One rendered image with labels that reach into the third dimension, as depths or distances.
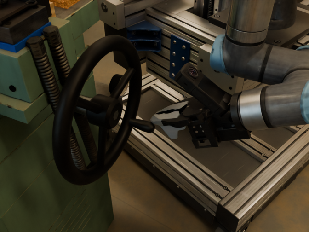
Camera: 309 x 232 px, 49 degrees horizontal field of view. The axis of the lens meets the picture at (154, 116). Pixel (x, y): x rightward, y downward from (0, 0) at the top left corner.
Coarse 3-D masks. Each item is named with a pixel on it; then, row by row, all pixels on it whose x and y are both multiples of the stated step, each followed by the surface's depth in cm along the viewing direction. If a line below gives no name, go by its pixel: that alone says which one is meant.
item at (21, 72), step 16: (64, 32) 60; (48, 48) 57; (64, 48) 61; (0, 64) 54; (16, 64) 52; (32, 64) 54; (0, 80) 56; (16, 80) 54; (32, 80) 55; (16, 96) 57; (32, 96) 56
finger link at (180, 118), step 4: (180, 116) 66; (184, 116) 66; (192, 116) 65; (164, 120) 68; (168, 120) 67; (172, 120) 67; (176, 120) 66; (180, 120) 65; (184, 120) 64; (188, 120) 64; (164, 124) 69; (168, 124) 68; (172, 124) 67; (176, 124) 66; (180, 124) 65; (184, 124) 65
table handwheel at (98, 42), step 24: (96, 48) 54; (120, 48) 61; (72, 72) 52; (72, 96) 51; (96, 96) 63; (72, 120) 52; (96, 120) 62; (120, 144) 74; (72, 168) 56; (96, 168) 67
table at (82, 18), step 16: (80, 0) 81; (96, 0) 83; (64, 16) 75; (80, 16) 79; (96, 16) 85; (80, 32) 81; (0, 96) 58; (0, 112) 59; (16, 112) 57; (32, 112) 58
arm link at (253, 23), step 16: (240, 0) 57; (256, 0) 56; (272, 0) 57; (240, 16) 59; (256, 16) 58; (240, 32) 60; (256, 32) 60; (224, 48) 65; (240, 48) 62; (256, 48) 62; (224, 64) 66; (240, 64) 64; (256, 64) 63; (256, 80) 66
